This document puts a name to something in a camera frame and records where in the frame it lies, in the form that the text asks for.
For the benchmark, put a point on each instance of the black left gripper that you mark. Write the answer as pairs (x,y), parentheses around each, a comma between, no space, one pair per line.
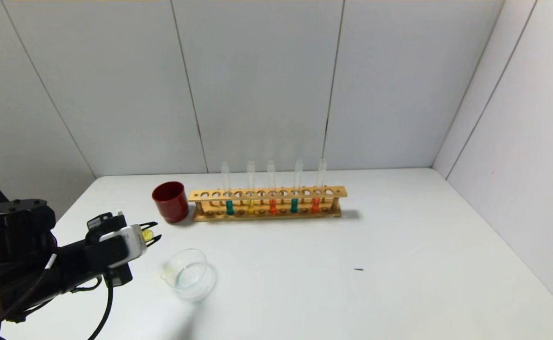
(136,239)

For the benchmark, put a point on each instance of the test tube with yellow liquid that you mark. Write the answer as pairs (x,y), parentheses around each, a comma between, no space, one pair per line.
(251,206)
(148,235)

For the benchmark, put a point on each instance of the test tube with blue liquid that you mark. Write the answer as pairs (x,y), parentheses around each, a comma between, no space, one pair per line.
(229,208)
(294,205)

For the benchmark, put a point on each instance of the black and orange left arm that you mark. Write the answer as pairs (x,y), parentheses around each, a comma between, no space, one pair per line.
(16,236)

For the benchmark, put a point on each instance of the wooden test tube rack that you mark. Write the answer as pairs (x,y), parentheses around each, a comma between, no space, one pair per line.
(267,193)

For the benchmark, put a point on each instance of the test tube with orange liquid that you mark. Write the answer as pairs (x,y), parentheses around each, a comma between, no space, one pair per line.
(315,205)
(272,207)

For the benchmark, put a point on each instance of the dark red cup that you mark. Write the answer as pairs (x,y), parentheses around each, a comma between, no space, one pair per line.
(170,204)

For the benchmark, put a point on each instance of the clear glass spouted dish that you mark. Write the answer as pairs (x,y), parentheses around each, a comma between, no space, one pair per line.
(189,276)

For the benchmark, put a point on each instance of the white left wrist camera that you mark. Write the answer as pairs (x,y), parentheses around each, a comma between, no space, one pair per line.
(137,241)

